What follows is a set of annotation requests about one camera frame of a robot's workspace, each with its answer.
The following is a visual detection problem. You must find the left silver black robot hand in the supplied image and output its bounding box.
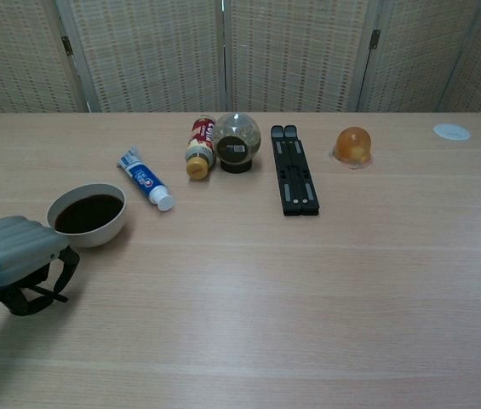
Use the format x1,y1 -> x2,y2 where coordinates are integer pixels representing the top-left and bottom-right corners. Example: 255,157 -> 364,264
0,216 -> 82,317

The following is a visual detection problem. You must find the white round table grommet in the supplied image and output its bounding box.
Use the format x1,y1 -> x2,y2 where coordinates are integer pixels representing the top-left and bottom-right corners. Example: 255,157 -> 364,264
432,123 -> 472,141

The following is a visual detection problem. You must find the glass snow globe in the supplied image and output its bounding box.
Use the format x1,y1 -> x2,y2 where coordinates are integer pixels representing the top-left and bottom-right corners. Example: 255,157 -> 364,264
212,112 -> 262,174

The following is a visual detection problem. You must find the white bowl with dark liquid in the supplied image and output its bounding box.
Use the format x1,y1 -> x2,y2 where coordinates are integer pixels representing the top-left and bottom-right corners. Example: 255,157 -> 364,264
46,183 -> 127,250

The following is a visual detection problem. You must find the black folding laptop stand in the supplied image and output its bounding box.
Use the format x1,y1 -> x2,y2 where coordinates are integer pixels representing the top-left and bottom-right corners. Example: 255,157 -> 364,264
270,124 -> 321,217

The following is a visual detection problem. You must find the blue white toothpaste tube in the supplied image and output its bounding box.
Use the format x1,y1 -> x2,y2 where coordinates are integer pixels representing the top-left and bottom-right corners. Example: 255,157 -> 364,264
116,145 -> 177,212

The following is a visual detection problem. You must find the orange jelly cup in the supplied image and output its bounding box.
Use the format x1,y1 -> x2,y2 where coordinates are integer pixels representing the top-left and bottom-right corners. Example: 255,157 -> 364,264
329,126 -> 373,170

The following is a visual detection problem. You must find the red Costa coffee bottle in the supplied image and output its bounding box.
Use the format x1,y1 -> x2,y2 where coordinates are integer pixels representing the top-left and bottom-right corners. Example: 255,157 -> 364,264
185,118 -> 217,181

